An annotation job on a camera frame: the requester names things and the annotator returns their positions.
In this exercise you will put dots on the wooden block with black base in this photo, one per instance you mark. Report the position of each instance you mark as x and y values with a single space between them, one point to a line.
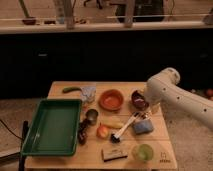
113 154

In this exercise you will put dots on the dark brown bottle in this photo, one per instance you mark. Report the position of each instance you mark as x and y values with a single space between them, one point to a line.
82 135

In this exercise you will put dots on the green plastic tray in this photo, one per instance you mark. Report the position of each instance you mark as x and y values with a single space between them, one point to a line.
54 128

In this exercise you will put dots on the small metal cup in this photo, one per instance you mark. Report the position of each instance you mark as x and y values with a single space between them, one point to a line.
92 115

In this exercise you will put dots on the blue sponge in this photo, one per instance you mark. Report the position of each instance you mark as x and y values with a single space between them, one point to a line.
142 127

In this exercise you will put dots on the green translucent cup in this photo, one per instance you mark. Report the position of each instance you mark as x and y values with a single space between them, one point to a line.
143 153

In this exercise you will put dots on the green cucumber toy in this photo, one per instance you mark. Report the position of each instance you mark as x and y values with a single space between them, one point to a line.
70 89

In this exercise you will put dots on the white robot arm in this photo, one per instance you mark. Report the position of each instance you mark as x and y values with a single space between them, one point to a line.
163 87

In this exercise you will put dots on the clear plastic cup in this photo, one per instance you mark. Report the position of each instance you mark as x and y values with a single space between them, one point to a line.
88 93

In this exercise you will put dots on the dark maroon bowl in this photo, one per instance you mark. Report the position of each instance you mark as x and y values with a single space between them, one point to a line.
138 100

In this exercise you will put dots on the white handled dish brush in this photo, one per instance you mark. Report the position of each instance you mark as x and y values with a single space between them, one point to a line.
115 138

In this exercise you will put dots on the orange bowl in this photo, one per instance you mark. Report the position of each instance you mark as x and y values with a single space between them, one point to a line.
111 100

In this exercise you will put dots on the yellow banana toy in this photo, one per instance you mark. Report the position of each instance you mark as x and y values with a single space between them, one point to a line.
113 124

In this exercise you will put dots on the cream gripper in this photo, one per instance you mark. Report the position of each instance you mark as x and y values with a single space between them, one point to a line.
155 108

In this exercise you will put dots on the white fork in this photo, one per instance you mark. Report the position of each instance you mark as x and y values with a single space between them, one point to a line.
143 116

